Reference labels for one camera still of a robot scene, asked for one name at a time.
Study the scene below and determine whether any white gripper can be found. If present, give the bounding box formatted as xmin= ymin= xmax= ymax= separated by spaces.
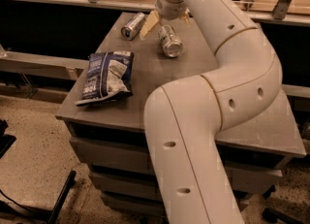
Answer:
xmin=139 ymin=0 xmax=190 ymax=40

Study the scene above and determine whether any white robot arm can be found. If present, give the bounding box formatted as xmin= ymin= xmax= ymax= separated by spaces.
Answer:
xmin=143 ymin=0 xmax=282 ymax=224

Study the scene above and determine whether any silver blue soda can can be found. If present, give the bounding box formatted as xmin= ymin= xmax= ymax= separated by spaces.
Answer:
xmin=121 ymin=13 xmax=146 ymax=41

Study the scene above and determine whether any blue white chip bag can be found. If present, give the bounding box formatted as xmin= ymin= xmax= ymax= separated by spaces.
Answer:
xmin=76 ymin=51 xmax=135 ymax=107

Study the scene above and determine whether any top cabinet drawer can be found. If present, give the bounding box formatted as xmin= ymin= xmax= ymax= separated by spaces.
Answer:
xmin=70 ymin=137 xmax=282 ymax=194

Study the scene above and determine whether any cabinet drawer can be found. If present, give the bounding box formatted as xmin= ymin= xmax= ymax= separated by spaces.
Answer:
xmin=70 ymin=137 xmax=282 ymax=194
xmin=101 ymin=193 xmax=166 ymax=216
xmin=89 ymin=171 xmax=250 ymax=212

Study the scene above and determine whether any middle cabinet drawer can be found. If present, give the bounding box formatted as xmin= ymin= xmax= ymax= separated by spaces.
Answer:
xmin=89 ymin=171 xmax=250 ymax=212

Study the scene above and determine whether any black chair leg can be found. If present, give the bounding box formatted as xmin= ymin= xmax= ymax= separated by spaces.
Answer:
xmin=46 ymin=171 xmax=77 ymax=224

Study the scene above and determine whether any bottom cabinet drawer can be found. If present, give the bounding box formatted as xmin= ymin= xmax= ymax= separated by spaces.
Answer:
xmin=101 ymin=193 xmax=166 ymax=216

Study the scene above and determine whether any black caster leg right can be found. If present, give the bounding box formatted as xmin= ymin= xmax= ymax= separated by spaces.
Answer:
xmin=263 ymin=208 xmax=303 ymax=224

